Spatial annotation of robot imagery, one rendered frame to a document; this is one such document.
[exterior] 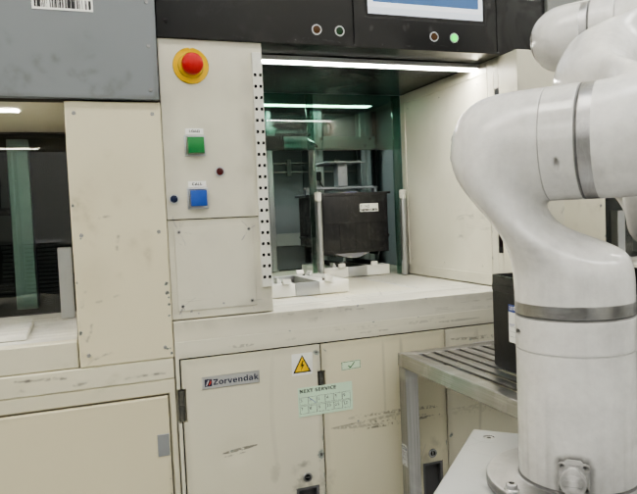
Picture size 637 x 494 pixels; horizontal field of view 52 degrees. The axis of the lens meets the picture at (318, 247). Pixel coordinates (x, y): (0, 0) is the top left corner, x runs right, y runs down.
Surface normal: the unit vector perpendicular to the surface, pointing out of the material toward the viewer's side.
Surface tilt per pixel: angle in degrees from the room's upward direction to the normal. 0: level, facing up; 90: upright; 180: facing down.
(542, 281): 91
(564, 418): 90
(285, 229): 90
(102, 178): 90
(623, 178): 136
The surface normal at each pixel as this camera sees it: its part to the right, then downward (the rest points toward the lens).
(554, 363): -0.64, 0.07
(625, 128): -0.44, 0.05
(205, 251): 0.35, 0.04
